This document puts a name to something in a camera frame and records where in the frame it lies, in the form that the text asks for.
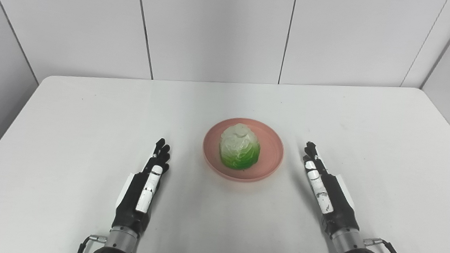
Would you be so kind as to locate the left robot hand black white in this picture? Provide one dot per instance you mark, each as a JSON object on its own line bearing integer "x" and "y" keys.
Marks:
{"x": 142, "y": 192}

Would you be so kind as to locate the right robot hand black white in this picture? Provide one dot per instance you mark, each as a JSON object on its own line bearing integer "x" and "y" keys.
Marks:
{"x": 327, "y": 192}

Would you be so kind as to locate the pink plate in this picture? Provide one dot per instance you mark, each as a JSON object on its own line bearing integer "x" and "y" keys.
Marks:
{"x": 273, "y": 155}

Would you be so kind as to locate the green white cabbage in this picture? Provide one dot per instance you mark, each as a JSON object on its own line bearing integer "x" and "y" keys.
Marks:
{"x": 239, "y": 146}

